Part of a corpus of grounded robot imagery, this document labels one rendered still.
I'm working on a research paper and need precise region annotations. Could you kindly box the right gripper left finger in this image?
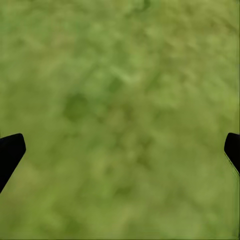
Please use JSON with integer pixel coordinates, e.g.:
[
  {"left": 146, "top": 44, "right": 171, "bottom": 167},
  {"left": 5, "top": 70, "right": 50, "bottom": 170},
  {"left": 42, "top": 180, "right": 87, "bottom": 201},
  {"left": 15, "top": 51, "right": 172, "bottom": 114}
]
[{"left": 0, "top": 133, "right": 26, "bottom": 194}]

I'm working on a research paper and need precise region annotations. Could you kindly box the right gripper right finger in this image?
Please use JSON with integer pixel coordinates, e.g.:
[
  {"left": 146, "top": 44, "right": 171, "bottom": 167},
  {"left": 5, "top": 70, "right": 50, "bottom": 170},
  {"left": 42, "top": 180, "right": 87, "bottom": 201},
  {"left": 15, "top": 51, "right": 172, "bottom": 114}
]
[{"left": 224, "top": 133, "right": 240, "bottom": 173}]

